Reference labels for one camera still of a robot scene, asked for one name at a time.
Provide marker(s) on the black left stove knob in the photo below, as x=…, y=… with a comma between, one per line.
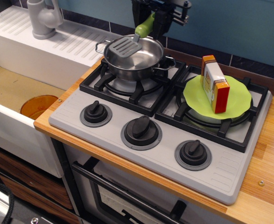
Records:
x=95, y=115

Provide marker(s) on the black middle stove knob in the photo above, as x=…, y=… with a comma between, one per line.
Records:
x=141, y=134

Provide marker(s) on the grey toy stove top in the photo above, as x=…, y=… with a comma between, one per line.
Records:
x=221, y=180

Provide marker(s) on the white sink unit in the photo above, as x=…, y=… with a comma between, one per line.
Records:
x=30, y=67

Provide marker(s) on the black right burner grate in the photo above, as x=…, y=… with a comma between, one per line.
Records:
x=240, y=133

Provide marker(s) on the wooden drawer fronts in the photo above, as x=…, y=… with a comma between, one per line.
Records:
x=36, y=187

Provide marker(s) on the black right stove knob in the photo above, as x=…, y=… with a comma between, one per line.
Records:
x=193, y=155

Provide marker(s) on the black left burner grate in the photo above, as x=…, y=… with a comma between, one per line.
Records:
x=140, y=96

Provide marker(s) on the grey toy faucet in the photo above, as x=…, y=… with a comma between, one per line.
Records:
x=44, y=21

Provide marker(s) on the green handled grey spatula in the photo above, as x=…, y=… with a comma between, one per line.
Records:
x=126, y=46

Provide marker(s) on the light green plate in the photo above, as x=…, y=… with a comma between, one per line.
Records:
x=239, y=99

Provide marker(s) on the toy oven door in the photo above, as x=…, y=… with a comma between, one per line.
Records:
x=114, y=210

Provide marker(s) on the black oven door handle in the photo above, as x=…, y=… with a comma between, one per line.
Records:
x=130, y=197

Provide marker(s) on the black burner grate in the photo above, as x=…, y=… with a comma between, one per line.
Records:
x=240, y=133
x=140, y=96

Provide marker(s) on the black stove knob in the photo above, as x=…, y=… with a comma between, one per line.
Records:
x=95, y=115
x=141, y=134
x=193, y=155

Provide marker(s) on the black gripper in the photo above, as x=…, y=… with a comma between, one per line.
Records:
x=166, y=11

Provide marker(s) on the red white cracker box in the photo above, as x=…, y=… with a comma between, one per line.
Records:
x=214, y=84

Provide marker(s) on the stainless steel pot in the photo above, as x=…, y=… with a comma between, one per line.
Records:
x=140, y=65

